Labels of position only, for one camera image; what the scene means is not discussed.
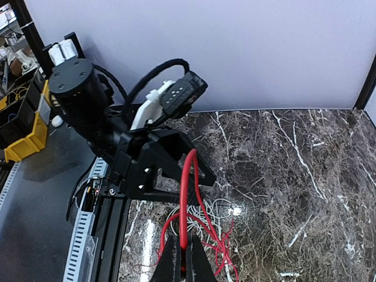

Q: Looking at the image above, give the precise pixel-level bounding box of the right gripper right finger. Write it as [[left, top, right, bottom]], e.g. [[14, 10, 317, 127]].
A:
[[185, 234, 217, 282]]

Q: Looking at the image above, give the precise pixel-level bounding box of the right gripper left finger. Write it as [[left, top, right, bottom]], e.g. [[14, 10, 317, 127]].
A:
[[151, 236, 182, 282]]

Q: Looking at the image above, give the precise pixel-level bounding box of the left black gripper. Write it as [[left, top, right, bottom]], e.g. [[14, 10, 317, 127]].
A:
[[107, 127, 217, 206]]

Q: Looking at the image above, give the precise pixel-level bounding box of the red cable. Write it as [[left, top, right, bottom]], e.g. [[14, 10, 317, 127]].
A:
[[132, 148, 240, 282]]

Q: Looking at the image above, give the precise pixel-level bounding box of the white cable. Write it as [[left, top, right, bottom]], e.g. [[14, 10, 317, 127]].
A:
[[167, 198, 244, 244]]

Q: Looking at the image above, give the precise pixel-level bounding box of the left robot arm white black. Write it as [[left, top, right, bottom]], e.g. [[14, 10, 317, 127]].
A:
[[48, 51, 208, 203]]

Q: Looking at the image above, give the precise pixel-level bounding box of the yellow black storage bin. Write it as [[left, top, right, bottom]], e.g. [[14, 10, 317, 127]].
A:
[[1, 70, 51, 162]]

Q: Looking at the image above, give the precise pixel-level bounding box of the black front rail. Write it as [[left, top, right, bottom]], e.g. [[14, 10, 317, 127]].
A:
[[90, 102, 147, 282]]

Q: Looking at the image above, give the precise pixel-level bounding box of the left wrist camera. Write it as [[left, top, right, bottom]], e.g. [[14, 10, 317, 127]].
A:
[[121, 58, 208, 130]]

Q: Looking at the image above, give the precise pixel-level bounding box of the white slotted cable duct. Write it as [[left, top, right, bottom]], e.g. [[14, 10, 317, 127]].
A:
[[1, 162, 96, 281]]

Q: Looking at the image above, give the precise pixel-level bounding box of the right black frame post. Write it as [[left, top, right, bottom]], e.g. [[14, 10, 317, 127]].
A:
[[9, 0, 53, 78]]

